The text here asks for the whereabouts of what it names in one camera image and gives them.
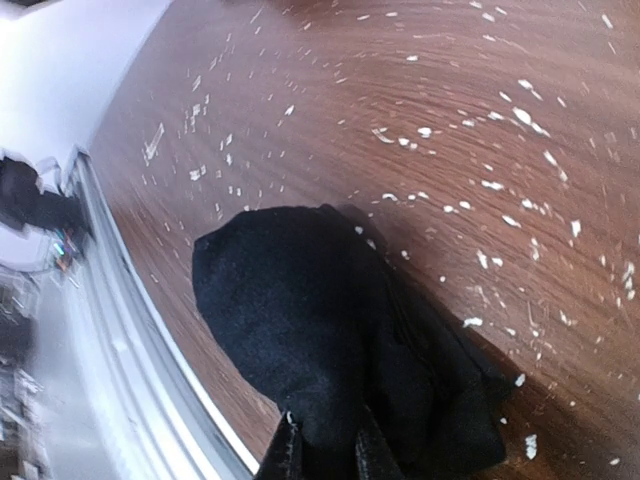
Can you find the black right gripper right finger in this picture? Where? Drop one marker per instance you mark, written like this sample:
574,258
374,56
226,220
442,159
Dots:
374,458

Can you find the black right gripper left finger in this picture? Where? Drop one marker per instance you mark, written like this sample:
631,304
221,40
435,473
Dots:
283,457

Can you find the black underwear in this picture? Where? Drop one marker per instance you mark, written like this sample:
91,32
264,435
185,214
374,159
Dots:
317,321

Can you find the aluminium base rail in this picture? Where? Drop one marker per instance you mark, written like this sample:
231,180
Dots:
114,396

